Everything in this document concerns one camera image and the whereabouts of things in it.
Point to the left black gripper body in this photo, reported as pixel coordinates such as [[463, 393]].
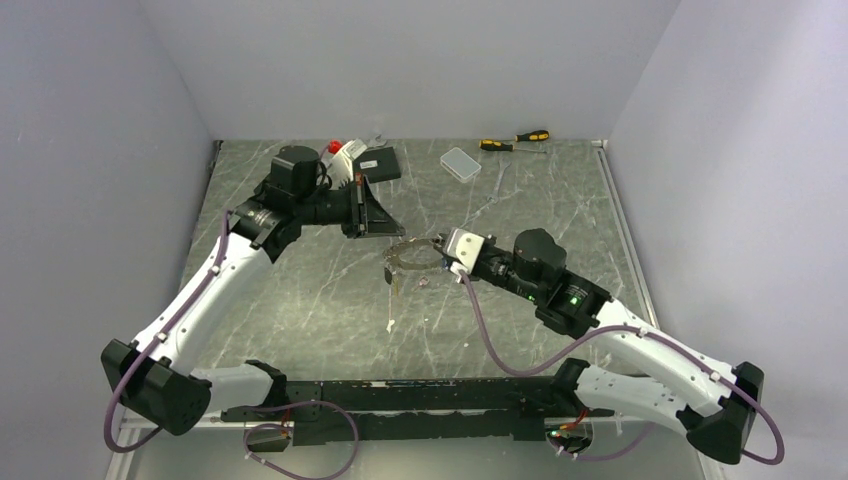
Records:
[[354, 226]]

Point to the large metal keyring with rings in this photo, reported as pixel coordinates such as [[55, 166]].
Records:
[[400, 257]]

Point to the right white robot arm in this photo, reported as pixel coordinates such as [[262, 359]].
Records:
[[724, 418]]

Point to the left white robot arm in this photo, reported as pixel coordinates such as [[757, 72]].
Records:
[[156, 374]]

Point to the black flat box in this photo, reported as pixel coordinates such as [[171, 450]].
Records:
[[378, 165]]

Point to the silver wrench back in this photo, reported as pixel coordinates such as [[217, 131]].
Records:
[[376, 142]]

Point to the silver wrench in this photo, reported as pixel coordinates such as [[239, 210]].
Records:
[[494, 195], [376, 142]]

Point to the clear plastic box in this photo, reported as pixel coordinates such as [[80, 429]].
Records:
[[460, 165]]

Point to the silver wrench right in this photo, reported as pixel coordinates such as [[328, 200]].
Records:
[[494, 195]]

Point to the yellow black screwdriver lower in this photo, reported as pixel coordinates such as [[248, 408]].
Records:
[[499, 146]]

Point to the yellow black screwdriver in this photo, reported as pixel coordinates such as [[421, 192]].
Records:
[[533, 136], [499, 146]]

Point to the yellow black screwdriver upper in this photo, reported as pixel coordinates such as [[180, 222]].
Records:
[[533, 136]]

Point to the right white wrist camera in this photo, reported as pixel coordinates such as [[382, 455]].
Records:
[[462, 249]]

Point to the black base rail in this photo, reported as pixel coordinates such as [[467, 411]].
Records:
[[520, 409]]

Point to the aluminium frame rail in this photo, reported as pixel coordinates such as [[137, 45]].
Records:
[[636, 252]]

